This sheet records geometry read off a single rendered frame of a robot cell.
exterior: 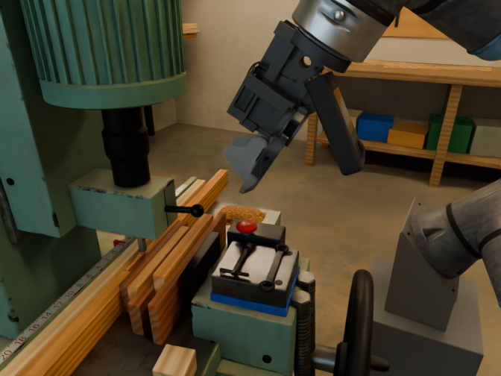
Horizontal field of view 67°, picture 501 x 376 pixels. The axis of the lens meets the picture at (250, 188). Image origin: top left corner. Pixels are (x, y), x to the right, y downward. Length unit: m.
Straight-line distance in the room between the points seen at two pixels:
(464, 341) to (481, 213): 0.33
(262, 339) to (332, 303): 1.45
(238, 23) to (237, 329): 3.75
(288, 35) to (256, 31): 3.60
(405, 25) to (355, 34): 3.26
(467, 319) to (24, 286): 1.04
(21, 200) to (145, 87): 0.27
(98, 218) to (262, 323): 0.28
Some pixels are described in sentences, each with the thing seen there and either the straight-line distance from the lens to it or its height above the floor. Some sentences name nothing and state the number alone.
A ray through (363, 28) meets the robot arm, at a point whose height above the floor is 1.28.
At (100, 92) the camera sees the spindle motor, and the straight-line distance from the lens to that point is 0.45.
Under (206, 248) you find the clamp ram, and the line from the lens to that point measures 0.54.
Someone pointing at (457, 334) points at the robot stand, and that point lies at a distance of 1.15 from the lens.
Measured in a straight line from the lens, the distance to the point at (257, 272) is 0.49.
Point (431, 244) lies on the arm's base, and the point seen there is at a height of 0.78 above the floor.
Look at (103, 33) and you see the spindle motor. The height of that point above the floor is 1.28.
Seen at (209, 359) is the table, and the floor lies 0.90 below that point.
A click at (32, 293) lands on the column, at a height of 0.87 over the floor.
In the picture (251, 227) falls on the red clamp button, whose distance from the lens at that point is 0.53.
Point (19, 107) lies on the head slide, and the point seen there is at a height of 1.19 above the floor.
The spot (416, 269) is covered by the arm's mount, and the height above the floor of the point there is 0.71.
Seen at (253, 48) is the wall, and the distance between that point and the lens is 4.05.
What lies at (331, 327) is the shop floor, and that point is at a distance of 1.83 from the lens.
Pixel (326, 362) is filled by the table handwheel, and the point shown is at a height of 0.82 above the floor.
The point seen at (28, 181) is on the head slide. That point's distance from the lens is 0.59.
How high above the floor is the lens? 1.30
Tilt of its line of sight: 26 degrees down
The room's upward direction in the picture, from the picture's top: straight up
